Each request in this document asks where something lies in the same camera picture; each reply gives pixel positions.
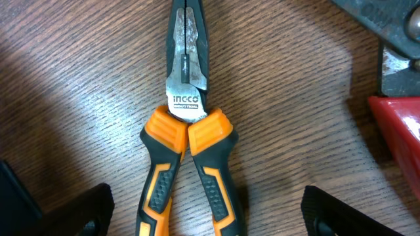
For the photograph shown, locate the clear pack of colourful screwdrivers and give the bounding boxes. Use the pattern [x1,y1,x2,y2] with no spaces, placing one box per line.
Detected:
[1,160,43,236]

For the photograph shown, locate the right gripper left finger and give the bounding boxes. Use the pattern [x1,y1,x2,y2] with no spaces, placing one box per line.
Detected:
[19,183,114,236]

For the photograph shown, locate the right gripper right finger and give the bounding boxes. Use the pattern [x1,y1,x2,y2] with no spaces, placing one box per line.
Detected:
[301,186,402,236]

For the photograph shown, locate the red-handled wire stripper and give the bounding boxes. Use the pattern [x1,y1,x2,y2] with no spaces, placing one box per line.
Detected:
[331,0,419,196]

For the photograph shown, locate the orange black long-nose pliers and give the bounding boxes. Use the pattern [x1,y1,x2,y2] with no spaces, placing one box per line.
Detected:
[136,0,247,236]

